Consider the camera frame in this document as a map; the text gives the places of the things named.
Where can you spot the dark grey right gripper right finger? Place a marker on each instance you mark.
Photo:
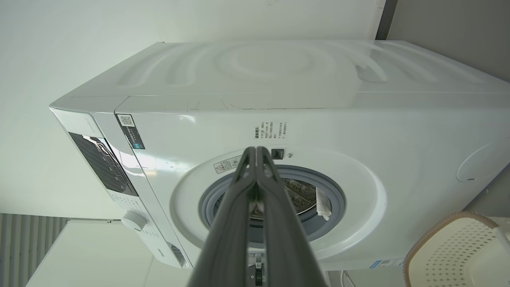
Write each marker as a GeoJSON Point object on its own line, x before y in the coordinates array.
{"type": "Point", "coordinates": [283, 235]}

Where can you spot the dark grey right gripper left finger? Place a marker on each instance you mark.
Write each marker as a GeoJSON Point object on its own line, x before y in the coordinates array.
{"type": "Point", "coordinates": [229, 231]}

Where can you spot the red and white jersey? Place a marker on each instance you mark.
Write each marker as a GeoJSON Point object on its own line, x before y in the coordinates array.
{"type": "Point", "coordinates": [323, 204]}

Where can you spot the stainless steel washing machine drum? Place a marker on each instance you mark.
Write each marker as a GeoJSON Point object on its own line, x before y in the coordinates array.
{"type": "Point", "coordinates": [301, 193]}

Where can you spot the white washing machine dial knob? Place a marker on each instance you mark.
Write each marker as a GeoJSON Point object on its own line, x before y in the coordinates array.
{"type": "Point", "coordinates": [133, 221]}

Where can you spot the black washing machine display panel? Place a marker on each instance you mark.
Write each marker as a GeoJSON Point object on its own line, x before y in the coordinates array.
{"type": "Point", "coordinates": [104, 163]}

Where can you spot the cream perforated laundry basket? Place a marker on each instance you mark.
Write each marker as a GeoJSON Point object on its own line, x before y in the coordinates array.
{"type": "Point", "coordinates": [458, 255]}

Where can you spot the grey rubber door gasket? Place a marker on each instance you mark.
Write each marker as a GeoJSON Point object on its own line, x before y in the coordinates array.
{"type": "Point", "coordinates": [336, 199]}

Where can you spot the grey warning sticker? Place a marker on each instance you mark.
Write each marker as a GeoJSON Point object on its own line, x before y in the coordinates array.
{"type": "Point", "coordinates": [225, 164]}

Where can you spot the black door latch socket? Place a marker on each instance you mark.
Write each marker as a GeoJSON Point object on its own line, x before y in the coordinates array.
{"type": "Point", "coordinates": [277, 154]}

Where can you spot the small printed text label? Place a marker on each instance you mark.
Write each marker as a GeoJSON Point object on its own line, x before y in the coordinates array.
{"type": "Point", "coordinates": [270, 130]}

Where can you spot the blue energy label sticker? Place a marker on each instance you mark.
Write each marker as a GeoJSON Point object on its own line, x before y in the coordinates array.
{"type": "Point", "coordinates": [384, 263]}

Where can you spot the white front-load washing machine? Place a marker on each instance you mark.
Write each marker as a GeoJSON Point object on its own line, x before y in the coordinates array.
{"type": "Point", "coordinates": [303, 115]}

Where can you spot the white cabinet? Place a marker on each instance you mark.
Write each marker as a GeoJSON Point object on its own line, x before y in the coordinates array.
{"type": "Point", "coordinates": [95, 259]}

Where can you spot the dark QR code sticker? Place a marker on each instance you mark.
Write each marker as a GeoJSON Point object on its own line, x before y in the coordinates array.
{"type": "Point", "coordinates": [130, 131]}

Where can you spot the grey slatted panel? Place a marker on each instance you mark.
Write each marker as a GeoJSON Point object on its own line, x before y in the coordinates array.
{"type": "Point", "coordinates": [24, 247]}

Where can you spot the round white filter cover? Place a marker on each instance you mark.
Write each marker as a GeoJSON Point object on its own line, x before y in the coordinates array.
{"type": "Point", "coordinates": [486, 163]}

